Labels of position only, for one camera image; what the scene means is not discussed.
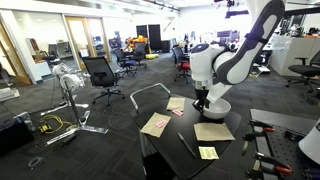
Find yellow extension cable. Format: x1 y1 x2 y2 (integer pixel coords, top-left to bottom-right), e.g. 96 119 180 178
39 114 73 135

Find grey bowl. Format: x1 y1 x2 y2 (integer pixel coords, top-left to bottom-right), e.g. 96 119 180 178
199 97 232 120

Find red seat office chair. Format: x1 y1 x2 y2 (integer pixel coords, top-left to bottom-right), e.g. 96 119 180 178
172 45 192 84

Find orange yellow machine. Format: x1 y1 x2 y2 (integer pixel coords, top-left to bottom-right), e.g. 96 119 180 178
124 34 149 51

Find black rolling cart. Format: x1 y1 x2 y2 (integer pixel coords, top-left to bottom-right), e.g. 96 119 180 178
129 82 243 180

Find silver metal cart handle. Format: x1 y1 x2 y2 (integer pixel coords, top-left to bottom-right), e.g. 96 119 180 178
129 82 172 114

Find coiled dark cable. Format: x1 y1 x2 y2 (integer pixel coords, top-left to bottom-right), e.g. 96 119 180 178
27 156 46 169

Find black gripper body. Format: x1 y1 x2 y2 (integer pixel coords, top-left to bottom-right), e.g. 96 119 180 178
194 87 212 109

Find small black partition panel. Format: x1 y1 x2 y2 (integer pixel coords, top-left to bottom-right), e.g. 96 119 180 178
135 24 149 39

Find yellow sticky note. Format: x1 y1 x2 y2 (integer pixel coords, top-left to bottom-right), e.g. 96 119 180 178
198 145 220 161

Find black armrest office chair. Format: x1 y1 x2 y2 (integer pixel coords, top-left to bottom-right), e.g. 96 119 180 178
285 49 320 94

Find orange handled bar clamp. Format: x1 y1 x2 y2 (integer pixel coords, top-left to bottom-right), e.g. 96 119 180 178
246 151 294 180
241 119 276 157

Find wooden framed glass door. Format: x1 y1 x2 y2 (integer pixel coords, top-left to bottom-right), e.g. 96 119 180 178
85 17 113 64
64 16 90 70

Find black mesh office chair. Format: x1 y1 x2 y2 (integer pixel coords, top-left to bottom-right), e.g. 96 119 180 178
82 55 126 107

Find black power brick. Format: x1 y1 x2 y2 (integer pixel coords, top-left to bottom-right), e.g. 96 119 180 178
61 133 78 145

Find pink sticky note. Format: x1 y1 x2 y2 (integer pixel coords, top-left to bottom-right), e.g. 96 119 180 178
155 119 169 129
171 108 184 117

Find silver metal floor stand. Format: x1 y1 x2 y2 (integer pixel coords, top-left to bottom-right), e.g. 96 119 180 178
39 63 109 147

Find computer monitors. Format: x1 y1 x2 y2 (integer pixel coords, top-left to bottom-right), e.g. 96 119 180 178
216 29 241 43

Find white counter desk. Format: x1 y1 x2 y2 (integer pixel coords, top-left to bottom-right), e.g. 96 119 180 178
269 35 320 78

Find blue seat office chair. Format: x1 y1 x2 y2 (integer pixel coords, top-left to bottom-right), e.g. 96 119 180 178
112 48 139 78

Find black pen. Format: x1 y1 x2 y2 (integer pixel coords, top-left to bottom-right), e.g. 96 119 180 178
176 131 198 159

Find black perforated robot table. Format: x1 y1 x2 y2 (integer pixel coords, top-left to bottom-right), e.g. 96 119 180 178
249 108 320 180

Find overhead camera on mount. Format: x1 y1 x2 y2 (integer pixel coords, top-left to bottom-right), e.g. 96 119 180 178
213 0 250 19

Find black equipment case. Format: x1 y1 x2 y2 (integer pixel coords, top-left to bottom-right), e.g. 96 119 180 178
0 113 36 157

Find dark office chair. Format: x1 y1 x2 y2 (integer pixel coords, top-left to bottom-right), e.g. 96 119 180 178
42 43 62 66

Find plain wooden door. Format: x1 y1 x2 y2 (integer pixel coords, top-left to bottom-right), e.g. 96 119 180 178
0 21 33 86

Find tall black partition panel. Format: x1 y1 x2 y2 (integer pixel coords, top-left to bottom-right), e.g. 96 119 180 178
148 23 163 52

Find white flat box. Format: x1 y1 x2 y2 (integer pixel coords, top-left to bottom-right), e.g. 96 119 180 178
0 87 20 103

